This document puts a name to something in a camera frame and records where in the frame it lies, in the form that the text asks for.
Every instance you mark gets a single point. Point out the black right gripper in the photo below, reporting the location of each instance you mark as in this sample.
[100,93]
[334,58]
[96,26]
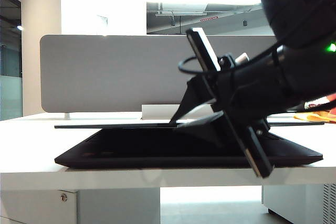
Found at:
[249,95]

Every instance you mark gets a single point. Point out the black Lenovo gaming laptop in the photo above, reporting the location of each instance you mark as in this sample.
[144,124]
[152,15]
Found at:
[131,153]

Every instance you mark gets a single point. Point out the red hanging ceiling sign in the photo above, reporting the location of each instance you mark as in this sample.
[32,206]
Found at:
[209,19]

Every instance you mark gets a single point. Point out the gray fabric desk divider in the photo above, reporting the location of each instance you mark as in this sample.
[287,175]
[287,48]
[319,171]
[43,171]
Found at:
[105,72]

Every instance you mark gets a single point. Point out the yellow cloth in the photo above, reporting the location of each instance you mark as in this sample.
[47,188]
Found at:
[315,117]

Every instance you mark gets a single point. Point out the white plastic bag red print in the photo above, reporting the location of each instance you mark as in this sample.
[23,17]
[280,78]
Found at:
[315,103]

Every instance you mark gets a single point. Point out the white cabinet with vent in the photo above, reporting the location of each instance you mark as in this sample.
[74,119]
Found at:
[296,203]

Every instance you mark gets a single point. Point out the white drawer cabinet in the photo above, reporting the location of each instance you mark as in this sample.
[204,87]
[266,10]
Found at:
[105,208]

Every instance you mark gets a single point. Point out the round silver drawer lock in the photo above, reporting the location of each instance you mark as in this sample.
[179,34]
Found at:
[63,197]

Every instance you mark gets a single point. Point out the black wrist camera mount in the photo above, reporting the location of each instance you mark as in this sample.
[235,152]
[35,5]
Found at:
[227,61]

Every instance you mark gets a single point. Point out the paper notice on wall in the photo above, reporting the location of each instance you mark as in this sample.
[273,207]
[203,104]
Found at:
[102,24]

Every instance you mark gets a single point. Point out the small white divider bracket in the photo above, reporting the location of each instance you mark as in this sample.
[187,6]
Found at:
[67,115]

